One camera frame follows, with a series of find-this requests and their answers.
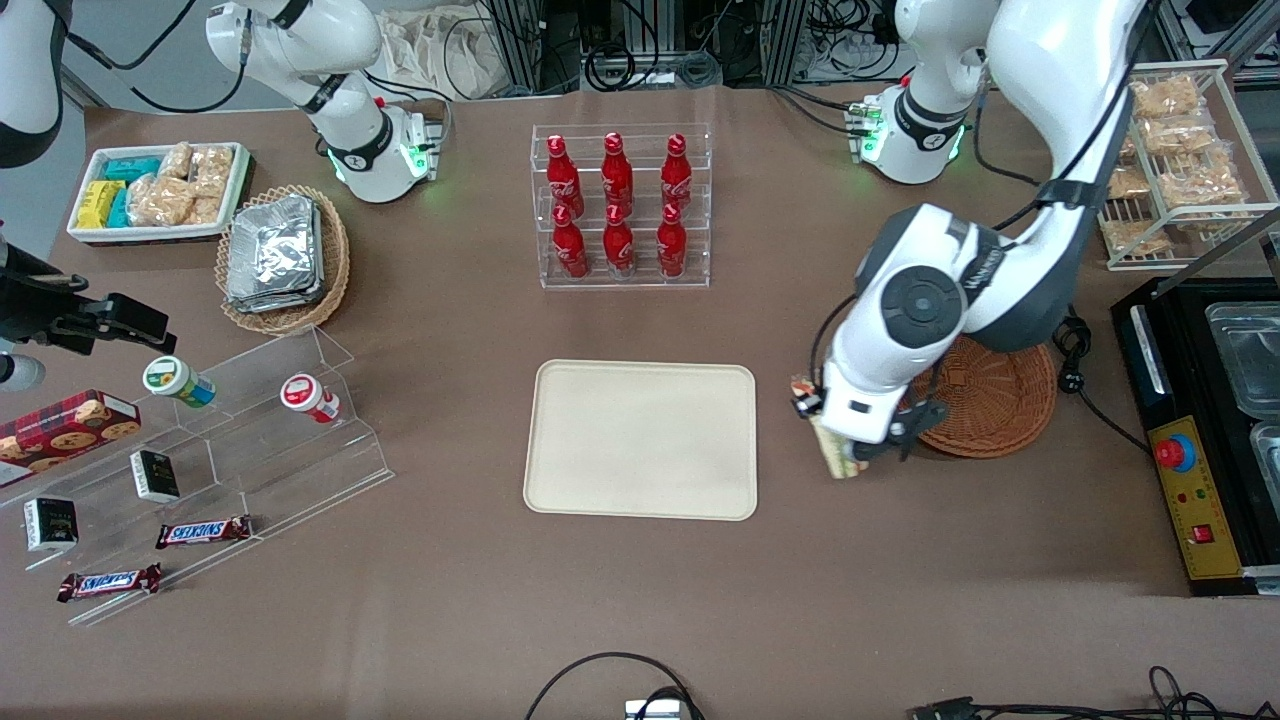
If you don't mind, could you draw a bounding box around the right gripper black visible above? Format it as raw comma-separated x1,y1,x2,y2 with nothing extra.
0,240,178,356

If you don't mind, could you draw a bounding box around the sandwich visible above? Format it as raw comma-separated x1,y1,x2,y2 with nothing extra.
812,416,867,481

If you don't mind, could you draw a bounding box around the brown wicker basket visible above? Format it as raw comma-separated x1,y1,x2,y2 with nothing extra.
905,335,1059,459

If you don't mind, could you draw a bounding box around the light wicker basket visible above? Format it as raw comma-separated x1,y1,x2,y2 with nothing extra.
215,185,351,336

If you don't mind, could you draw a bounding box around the cream rectangular plastic tray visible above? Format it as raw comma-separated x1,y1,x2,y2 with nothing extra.
523,359,759,522

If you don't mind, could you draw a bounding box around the green lidded small jar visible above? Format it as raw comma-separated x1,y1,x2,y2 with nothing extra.
142,355,217,409

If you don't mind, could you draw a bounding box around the white rectangular snack bin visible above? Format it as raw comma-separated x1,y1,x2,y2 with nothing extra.
67,142,251,246

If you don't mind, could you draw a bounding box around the red tartan cookie box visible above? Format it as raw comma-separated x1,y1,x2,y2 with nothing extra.
0,389,142,489

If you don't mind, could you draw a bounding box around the yellow snack pack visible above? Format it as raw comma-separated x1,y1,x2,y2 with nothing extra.
77,180,126,229

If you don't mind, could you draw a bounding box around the small black tea box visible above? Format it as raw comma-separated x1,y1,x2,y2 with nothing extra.
24,497,79,554
130,450,181,504

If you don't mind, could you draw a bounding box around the foil wrapped pack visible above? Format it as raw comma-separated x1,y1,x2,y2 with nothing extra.
226,285,326,314
228,195,323,301

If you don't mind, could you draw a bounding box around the red lidded small jar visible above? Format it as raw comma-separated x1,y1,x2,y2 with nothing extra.
280,373,341,424

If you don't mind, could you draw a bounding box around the clear acrylic tiered display stand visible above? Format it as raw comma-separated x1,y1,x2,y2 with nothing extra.
0,325,394,628

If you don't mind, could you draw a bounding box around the Snickers chocolate bar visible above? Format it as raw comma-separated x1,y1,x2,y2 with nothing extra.
155,515,253,550
57,563,163,603

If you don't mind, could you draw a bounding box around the red cola bottle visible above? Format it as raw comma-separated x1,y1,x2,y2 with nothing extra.
552,203,589,280
546,134,584,216
656,203,688,279
661,133,694,211
603,203,635,279
601,132,635,213

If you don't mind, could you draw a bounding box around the clear acrylic bottle rack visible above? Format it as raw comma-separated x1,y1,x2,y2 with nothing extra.
531,124,712,291

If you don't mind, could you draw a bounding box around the black warming appliance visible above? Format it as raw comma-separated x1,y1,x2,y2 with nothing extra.
1110,275,1280,598

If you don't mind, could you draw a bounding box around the yellow control panel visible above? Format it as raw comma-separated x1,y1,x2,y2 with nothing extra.
1147,415,1246,583

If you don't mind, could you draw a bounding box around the large steel food pan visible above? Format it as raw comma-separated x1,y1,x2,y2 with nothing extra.
1205,302,1280,419

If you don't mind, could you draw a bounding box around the small steel food pan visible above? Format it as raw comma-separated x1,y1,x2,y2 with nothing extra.
1250,420,1280,521

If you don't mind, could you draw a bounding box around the grey metal bar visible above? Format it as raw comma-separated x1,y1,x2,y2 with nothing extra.
1180,205,1280,271

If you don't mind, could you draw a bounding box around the white plastic bag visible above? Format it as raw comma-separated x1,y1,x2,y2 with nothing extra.
378,10,506,101

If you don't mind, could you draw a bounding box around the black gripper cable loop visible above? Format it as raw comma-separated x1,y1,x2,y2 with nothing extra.
808,293,863,393

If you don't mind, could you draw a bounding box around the black power cable with plug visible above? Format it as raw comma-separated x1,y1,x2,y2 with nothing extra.
1052,315,1151,456

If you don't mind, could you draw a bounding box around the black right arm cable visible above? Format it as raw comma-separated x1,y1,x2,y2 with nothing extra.
55,0,256,113

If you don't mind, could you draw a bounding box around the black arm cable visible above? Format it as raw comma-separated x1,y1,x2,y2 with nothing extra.
975,0,1166,233
55,0,256,113

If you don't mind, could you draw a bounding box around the black cable with connector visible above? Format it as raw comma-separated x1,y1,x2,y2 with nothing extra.
908,665,1280,720

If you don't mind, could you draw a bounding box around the black looped cable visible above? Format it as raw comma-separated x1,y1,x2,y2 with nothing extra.
525,652,706,720

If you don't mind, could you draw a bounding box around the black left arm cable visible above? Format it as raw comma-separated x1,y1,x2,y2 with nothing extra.
975,0,1166,233

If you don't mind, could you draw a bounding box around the white wire rack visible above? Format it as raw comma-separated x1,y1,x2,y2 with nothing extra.
1098,60,1280,273

